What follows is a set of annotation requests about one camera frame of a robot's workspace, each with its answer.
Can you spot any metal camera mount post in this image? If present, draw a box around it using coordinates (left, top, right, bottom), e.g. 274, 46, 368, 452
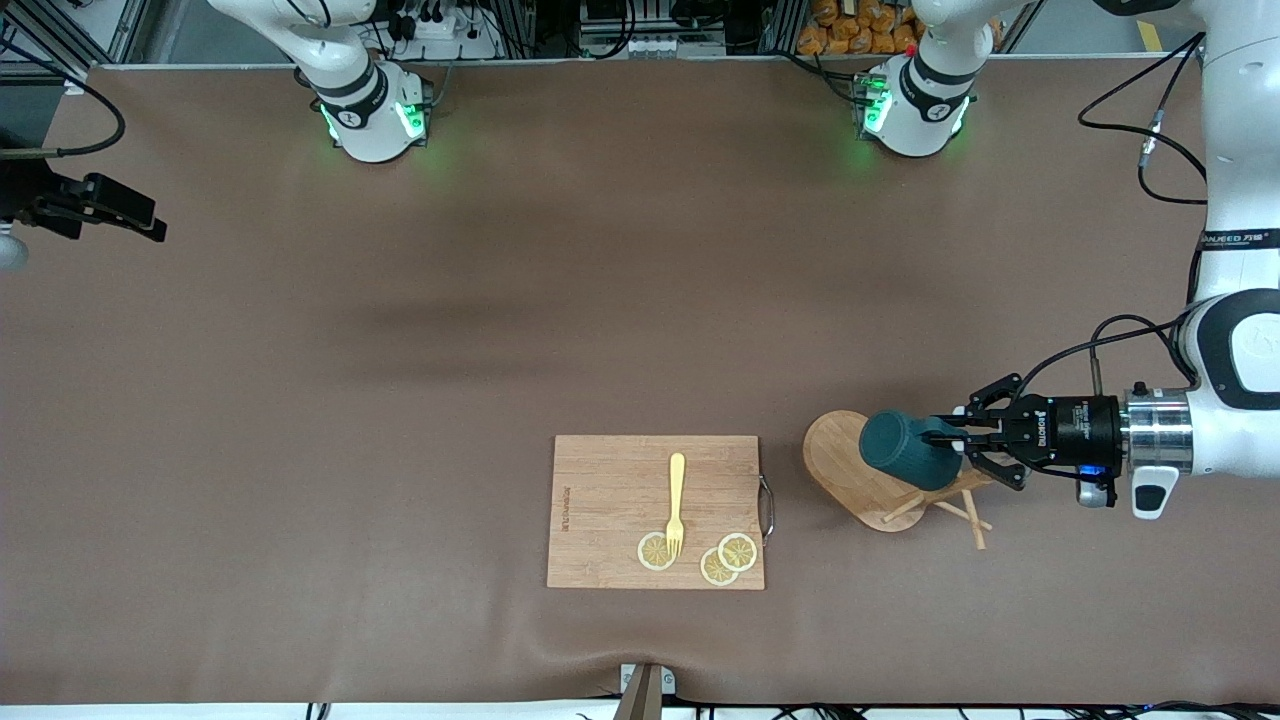
612, 662, 677, 720

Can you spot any brown table mat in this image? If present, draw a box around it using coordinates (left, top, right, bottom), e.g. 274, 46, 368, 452
0, 55, 1280, 706

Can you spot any white power strip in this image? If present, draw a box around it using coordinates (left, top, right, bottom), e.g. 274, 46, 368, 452
385, 8, 501, 61

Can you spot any dark green ribbed cup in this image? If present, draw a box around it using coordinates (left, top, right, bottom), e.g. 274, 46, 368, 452
858, 409, 969, 492

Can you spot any long white socket strip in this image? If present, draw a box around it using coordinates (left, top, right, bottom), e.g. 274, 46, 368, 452
580, 30, 728, 59

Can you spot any yellow plastic fork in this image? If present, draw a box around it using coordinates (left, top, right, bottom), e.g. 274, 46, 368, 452
665, 452, 688, 558

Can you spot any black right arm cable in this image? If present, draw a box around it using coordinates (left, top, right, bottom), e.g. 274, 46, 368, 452
0, 40, 127, 161

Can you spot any wooden cutting board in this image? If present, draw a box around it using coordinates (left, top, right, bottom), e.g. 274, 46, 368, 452
546, 434, 766, 591

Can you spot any orange packaged goods pile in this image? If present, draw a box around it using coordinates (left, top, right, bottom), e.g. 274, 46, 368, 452
797, 0, 926, 56

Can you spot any aluminium frame post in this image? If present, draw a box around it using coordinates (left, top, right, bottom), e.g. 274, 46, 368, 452
15, 0, 151, 93

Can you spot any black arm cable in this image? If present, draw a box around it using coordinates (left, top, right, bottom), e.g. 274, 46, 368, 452
0, 40, 127, 161
1020, 30, 1213, 401

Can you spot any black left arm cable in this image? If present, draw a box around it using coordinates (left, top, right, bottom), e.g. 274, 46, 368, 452
1020, 30, 1213, 401

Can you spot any wooden mug tree rack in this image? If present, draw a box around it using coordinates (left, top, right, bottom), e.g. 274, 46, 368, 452
803, 409, 996, 551

